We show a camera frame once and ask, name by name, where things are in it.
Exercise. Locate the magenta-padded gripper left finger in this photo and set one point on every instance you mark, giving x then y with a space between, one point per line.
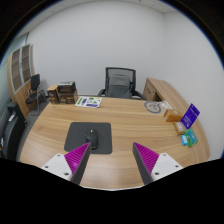
77 159

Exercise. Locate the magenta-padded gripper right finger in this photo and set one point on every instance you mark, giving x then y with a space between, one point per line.
147 159

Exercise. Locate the dark grey mouse pad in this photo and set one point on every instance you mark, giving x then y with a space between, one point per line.
76 135

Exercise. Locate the small blue packet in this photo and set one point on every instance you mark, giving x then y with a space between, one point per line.
184 140

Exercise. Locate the small tan labelled box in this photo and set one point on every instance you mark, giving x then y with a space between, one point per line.
179 128

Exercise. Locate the green packet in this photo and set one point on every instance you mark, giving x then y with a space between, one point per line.
192 138

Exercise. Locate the orange-brown box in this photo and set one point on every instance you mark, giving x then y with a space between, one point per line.
172 115

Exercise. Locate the purple card package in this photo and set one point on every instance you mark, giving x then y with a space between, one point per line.
190 115

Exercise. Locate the brown cardboard box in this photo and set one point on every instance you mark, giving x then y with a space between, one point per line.
68 97

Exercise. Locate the tan cardboard box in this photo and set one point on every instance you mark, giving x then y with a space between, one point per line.
52 94

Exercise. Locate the black padded office chair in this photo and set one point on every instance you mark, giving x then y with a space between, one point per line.
11 131

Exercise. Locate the wooden side desk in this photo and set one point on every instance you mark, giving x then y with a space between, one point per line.
160 87

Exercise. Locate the dark printed cardboard box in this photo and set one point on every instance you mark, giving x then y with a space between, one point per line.
66 86

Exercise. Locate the grey backpack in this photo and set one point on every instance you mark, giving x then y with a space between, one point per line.
119 86

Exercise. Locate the small black chair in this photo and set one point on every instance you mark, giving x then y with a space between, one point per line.
35 83

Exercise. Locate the black mesh office chair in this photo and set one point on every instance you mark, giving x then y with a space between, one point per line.
120 70

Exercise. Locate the wooden shelf unit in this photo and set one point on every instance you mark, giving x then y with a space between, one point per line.
18 75

